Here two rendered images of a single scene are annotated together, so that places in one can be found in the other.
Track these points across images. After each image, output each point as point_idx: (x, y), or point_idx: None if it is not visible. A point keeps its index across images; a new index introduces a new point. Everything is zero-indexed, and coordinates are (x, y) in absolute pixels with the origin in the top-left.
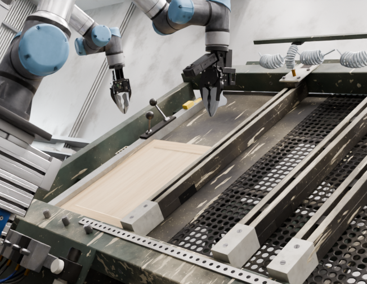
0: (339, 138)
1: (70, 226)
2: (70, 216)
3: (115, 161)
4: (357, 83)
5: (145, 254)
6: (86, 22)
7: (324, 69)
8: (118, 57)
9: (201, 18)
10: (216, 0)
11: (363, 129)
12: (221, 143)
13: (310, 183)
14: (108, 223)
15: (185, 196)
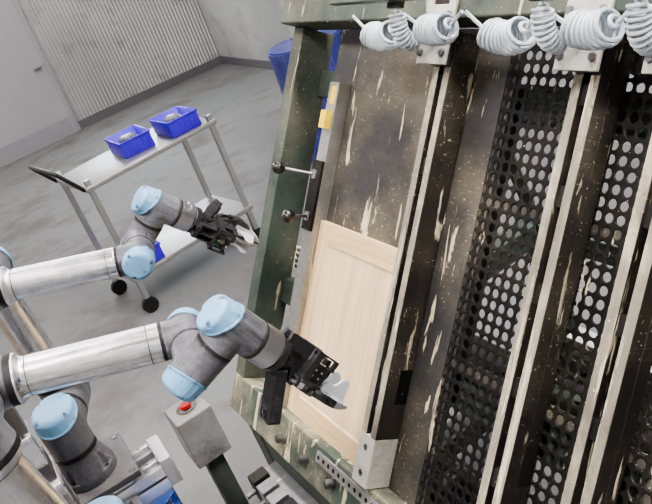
0: (549, 277)
1: (312, 466)
2: (303, 441)
3: (300, 297)
4: None
5: None
6: (108, 269)
7: (475, 2)
8: (183, 220)
9: (218, 372)
10: (212, 334)
11: (587, 204)
12: (399, 275)
13: (541, 390)
14: (345, 448)
15: (402, 392)
